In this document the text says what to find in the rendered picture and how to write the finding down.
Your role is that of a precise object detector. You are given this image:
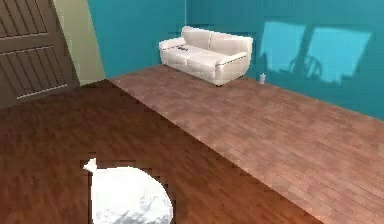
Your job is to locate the cream two-seat sofa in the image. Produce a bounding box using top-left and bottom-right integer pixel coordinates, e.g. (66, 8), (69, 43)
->
(158, 25), (254, 88)

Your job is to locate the brown panelled room door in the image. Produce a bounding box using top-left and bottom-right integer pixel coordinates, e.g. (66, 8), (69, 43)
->
(0, 0), (81, 110)

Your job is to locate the white tied garbage bag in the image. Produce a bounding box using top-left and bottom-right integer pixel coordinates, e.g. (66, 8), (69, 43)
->
(82, 157), (175, 224)

